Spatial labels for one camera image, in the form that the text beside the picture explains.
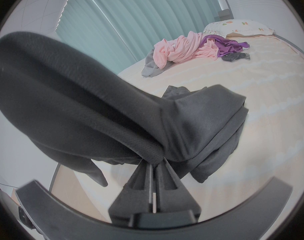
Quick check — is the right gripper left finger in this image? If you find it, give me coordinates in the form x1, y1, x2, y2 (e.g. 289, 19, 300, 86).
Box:
108, 158, 154, 228

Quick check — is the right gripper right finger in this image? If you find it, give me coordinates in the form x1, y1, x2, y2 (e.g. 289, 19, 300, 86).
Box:
153, 157, 202, 228

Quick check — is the black T-shirt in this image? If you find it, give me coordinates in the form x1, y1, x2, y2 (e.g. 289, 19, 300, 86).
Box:
0, 31, 249, 187

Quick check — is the bed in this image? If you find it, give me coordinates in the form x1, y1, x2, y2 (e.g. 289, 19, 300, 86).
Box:
49, 0, 304, 226

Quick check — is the grey garment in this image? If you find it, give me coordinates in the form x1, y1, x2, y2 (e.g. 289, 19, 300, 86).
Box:
141, 49, 175, 78

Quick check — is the pink garment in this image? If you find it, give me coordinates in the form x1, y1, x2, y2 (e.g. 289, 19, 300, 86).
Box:
153, 31, 220, 69

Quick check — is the small black garment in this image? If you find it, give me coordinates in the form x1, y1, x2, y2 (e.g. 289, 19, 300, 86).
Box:
222, 53, 251, 62

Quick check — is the blue-green curtain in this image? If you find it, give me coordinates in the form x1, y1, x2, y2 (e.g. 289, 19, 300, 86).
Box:
77, 0, 224, 62
56, 0, 138, 76

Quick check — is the purple garment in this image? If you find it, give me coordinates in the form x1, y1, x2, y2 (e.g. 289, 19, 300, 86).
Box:
202, 35, 250, 59

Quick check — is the white printed pillow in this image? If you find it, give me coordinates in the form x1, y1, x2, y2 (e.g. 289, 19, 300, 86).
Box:
203, 19, 276, 38

